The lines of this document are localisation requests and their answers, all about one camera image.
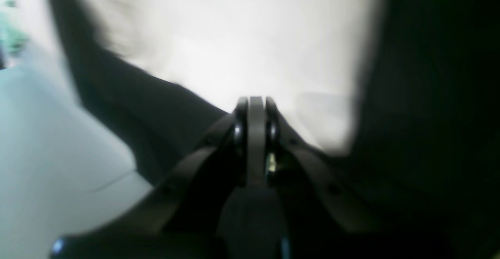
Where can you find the white T-shirt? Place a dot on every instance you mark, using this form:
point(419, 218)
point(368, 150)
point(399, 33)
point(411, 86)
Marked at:
point(309, 55)

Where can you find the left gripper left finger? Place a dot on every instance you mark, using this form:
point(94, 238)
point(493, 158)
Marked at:
point(179, 217)

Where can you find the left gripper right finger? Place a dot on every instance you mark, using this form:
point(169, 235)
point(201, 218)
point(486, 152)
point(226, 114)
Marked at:
point(339, 202)

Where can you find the black table cloth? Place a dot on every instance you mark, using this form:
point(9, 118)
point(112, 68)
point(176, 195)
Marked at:
point(425, 155)

